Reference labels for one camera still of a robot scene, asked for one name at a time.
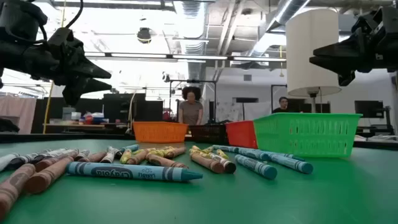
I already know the red blue supplies pile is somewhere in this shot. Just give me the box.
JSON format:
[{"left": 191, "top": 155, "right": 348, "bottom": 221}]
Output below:
[{"left": 79, "top": 111, "right": 109, "bottom": 125}]

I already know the pink curtain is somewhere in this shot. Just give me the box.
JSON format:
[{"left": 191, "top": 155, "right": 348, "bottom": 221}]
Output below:
[{"left": 0, "top": 95, "right": 37, "bottom": 134}]

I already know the black ceiling fixture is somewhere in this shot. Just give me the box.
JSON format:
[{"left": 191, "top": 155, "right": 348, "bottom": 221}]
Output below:
[{"left": 136, "top": 27, "right": 152, "bottom": 44}]

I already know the white board panel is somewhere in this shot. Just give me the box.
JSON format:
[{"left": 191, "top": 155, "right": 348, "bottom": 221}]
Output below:
[{"left": 216, "top": 101, "right": 272, "bottom": 122}]

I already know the black partition wall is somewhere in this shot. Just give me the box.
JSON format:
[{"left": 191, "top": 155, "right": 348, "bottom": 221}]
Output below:
[{"left": 32, "top": 93, "right": 164, "bottom": 134}]

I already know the black table frame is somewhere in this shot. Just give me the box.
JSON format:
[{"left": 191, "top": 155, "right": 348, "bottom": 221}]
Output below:
[{"left": 0, "top": 133, "right": 398, "bottom": 150}]

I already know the silver ceiling duct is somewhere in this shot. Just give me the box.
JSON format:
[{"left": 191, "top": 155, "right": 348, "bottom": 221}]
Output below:
[{"left": 182, "top": 0, "right": 208, "bottom": 82}]

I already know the orange plastic basket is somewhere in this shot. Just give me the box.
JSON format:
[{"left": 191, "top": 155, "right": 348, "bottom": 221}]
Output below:
[{"left": 132, "top": 121, "right": 189, "bottom": 144}]

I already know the black plastic basket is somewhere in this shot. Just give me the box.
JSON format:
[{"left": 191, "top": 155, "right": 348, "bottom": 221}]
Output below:
[{"left": 188, "top": 124, "right": 229, "bottom": 146}]

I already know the grey storage box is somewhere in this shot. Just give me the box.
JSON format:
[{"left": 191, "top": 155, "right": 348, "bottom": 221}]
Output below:
[{"left": 62, "top": 107, "right": 77, "bottom": 121}]

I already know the red plastic basket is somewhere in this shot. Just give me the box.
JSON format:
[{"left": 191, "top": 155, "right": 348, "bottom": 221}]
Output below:
[{"left": 225, "top": 120, "right": 259, "bottom": 149}]

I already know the black computer monitor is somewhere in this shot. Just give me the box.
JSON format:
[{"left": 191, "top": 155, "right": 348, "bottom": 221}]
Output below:
[{"left": 354, "top": 100, "right": 385, "bottom": 118}]

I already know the metal lamp pole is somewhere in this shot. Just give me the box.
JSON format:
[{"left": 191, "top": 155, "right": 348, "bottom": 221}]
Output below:
[{"left": 306, "top": 86, "right": 321, "bottom": 113}]

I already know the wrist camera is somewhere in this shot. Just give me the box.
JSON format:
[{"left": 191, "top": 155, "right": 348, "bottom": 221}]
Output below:
[
  {"left": 46, "top": 27, "right": 76, "bottom": 55},
  {"left": 353, "top": 9, "right": 386, "bottom": 35}
]

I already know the white lamp shade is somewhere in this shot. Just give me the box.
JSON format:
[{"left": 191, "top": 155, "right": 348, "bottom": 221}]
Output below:
[{"left": 285, "top": 8, "right": 342, "bottom": 97}]

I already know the green plastic basket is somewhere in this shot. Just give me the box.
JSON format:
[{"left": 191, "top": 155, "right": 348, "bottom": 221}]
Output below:
[{"left": 253, "top": 112, "right": 363, "bottom": 159}]

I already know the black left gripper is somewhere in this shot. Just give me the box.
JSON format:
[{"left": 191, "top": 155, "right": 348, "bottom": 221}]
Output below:
[{"left": 0, "top": 43, "right": 113, "bottom": 106}]

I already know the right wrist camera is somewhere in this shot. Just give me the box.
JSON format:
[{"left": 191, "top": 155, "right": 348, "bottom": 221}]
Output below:
[{"left": 353, "top": 9, "right": 386, "bottom": 35}]

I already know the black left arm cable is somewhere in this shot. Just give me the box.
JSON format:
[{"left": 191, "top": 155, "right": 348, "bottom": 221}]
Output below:
[{"left": 12, "top": 0, "right": 85, "bottom": 44}]

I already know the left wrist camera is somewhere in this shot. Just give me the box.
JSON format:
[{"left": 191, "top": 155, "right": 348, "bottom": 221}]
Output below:
[{"left": 46, "top": 27, "right": 76, "bottom": 55}]

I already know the ceiling light bar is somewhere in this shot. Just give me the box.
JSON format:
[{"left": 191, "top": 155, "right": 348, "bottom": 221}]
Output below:
[{"left": 83, "top": 52, "right": 287, "bottom": 63}]

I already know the person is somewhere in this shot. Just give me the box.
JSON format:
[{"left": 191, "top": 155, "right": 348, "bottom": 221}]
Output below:
[
  {"left": 272, "top": 96, "right": 300, "bottom": 114},
  {"left": 178, "top": 86, "right": 205, "bottom": 126}
]

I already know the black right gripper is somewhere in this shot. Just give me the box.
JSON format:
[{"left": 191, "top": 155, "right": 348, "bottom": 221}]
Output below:
[{"left": 309, "top": 7, "right": 398, "bottom": 87}]

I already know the wooden workbench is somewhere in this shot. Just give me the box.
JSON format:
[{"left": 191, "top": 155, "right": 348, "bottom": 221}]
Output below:
[{"left": 43, "top": 123, "right": 128, "bottom": 134}]

